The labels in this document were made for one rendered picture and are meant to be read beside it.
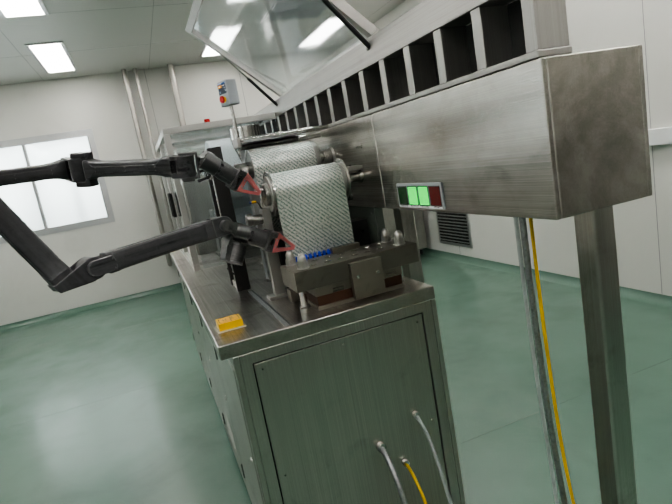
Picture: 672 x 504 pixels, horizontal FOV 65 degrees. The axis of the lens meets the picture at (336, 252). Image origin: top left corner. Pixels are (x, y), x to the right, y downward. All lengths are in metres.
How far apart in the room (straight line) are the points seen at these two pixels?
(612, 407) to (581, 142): 0.62
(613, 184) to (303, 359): 0.89
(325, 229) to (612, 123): 0.92
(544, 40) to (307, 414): 1.10
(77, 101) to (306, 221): 5.80
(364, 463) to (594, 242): 0.92
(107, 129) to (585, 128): 6.53
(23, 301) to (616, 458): 6.80
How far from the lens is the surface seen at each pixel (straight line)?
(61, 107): 7.30
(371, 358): 1.58
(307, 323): 1.47
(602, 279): 1.28
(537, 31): 1.09
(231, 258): 1.61
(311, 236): 1.71
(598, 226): 1.26
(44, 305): 7.41
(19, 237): 1.43
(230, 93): 2.26
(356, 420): 1.63
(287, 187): 1.68
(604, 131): 1.16
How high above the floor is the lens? 1.33
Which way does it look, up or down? 10 degrees down
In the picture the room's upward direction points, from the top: 10 degrees counter-clockwise
